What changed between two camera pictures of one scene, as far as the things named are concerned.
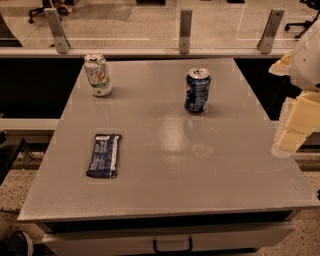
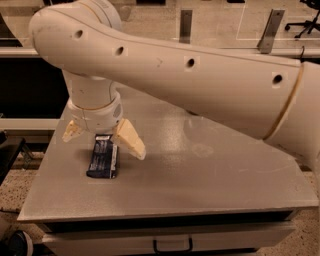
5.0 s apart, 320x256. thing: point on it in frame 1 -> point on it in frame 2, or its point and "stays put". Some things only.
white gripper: (308, 65) -> (96, 120)
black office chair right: (305, 25) stays put
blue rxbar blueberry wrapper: (103, 163) stays put
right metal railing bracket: (266, 42) stays put
